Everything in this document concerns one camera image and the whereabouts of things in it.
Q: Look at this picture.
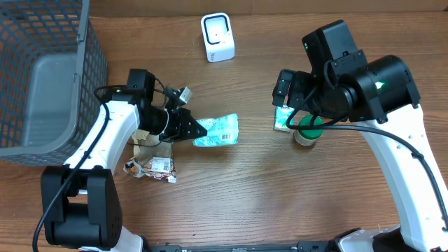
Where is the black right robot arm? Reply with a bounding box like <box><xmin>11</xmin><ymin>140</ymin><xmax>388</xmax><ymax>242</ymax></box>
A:
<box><xmin>272</xmin><ymin>20</ymin><xmax>447</xmax><ymax>251</ymax></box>

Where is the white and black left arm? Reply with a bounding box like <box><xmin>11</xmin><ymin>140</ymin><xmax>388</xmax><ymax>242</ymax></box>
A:
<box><xmin>32</xmin><ymin>69</ymin><xmax>207</xmax><ymax>252</ymax></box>

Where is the brown snack packet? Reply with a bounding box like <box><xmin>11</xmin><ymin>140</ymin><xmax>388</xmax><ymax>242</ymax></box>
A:
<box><xmin>123</xmin><ymin>129</ymin><xmax>177</xmax><ymax>183</ymax></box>

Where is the teal Kleenex tissue pack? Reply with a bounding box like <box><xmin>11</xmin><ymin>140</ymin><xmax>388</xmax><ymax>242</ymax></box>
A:
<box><xmin>273</xmin><ymin>105</ymin><xmax>294</xmax><ymax>132</ymax></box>

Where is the white barcode scanner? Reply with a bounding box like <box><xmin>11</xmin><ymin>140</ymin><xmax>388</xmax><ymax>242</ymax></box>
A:
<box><xmin>200</xmin><ymin>13</ymin><xmax>235</xmax><ymax>63</ymax></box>

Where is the green lidded jar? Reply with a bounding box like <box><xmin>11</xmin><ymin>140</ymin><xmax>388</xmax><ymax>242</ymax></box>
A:
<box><xmin>293</xmin><ymin>115</ymin><xmax>323</xmax><ymax>146</ymax></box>

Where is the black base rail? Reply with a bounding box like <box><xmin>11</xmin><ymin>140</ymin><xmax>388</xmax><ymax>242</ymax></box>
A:
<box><xmin>142</xmin><ymin>241</ymin><xmax>328</xmax><ymax>252</ymax></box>

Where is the teal snack bar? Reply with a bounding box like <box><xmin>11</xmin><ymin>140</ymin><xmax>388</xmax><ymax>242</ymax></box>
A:
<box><xmin>192</xmin><ymin>113</ymin><xmax>239</xmax><ymax>147</ymax></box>

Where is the dark grey mesh basket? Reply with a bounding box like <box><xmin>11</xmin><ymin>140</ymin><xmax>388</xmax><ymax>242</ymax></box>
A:
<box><xmin>1</xmin><ymin>0</ymin><xmax>107</xmax><ymax>166</ymax></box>

